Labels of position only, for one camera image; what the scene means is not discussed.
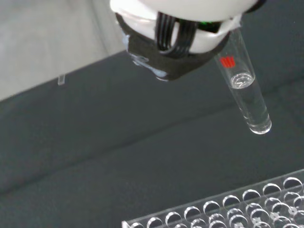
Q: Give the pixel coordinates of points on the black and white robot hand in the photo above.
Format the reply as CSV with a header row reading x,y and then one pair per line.
x,y
147,54

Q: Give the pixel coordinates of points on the clear plastic test tube rack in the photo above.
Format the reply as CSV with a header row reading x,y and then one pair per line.
x,y
237,209

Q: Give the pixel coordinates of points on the clear tape strip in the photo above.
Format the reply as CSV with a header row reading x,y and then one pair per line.
x,y
61,79

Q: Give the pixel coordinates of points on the black bench cloth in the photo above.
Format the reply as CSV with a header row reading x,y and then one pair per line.
x,y
95,142

